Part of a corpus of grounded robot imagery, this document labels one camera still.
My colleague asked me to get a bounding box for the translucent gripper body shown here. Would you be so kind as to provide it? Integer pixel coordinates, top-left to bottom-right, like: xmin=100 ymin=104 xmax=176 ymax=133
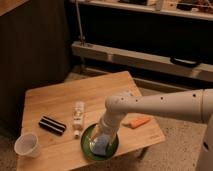
xmin=90 ymin=129 xmax=109 ymax=146

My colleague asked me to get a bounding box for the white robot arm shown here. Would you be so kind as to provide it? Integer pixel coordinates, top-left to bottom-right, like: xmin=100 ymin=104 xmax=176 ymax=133
xmin=89 ymin=89 xmax=213 ymax=171

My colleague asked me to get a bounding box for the green plate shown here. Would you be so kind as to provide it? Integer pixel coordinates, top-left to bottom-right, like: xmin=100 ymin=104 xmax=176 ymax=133
xmin=81 ymin=124 xmax=119 ymax=161

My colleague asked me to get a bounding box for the white squeeze tube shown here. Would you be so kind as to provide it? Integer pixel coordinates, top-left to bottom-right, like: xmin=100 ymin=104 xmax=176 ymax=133
xmin=72 ymin=101 xmax=85 ymax=139

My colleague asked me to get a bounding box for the orange carrot toy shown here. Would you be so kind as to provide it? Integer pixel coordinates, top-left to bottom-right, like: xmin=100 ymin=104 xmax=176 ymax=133
xmin=123 ymin=117 xmax=151 ymax=129

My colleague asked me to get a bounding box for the wooden side table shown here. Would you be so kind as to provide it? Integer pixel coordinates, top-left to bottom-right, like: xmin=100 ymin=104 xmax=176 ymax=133
xmin=16 ymin=70 xmax=167 ymax=171

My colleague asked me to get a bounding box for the white paper cup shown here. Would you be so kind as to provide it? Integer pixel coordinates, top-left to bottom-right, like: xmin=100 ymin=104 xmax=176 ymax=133
xmin=14 ymin=132 xmax=41 ymax=158

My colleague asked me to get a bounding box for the grey metal shelf rack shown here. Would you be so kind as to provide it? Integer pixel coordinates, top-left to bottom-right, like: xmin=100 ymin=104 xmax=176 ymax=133
xmin=68 ymin=0 xmax=213 ymax=83

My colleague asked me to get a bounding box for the black handle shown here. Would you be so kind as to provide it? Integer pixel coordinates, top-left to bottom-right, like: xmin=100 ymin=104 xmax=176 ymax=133
xmin=170 ymin=57 xmax=201 ymax=68

